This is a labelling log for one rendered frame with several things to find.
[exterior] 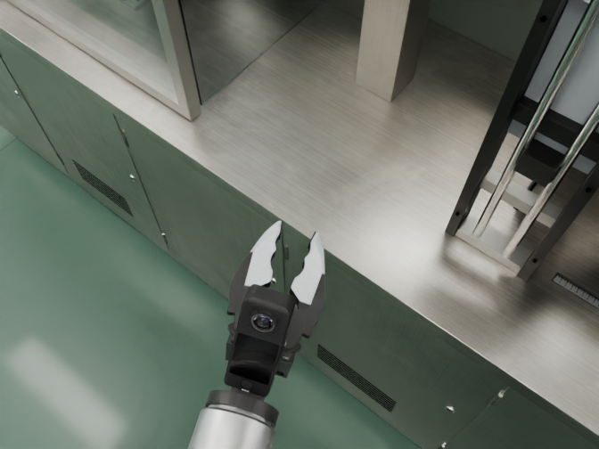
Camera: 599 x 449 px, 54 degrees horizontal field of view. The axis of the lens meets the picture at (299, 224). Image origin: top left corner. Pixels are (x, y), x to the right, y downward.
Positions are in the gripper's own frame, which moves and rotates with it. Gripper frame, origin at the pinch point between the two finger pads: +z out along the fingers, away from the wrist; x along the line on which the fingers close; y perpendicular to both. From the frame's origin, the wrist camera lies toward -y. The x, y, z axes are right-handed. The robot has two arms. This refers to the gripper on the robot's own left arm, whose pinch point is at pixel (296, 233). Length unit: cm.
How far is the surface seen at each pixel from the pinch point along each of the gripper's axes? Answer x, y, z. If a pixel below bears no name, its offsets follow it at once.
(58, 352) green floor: -64, 133, 8
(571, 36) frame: 22.8, -14.8, 25.6
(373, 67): 4, 26, 56
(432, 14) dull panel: 14, 30, 81
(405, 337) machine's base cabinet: 25, 50, 12
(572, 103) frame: 28.1, -5.5, 26.0
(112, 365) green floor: -45, 131, 8
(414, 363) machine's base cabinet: 30, 58, 11
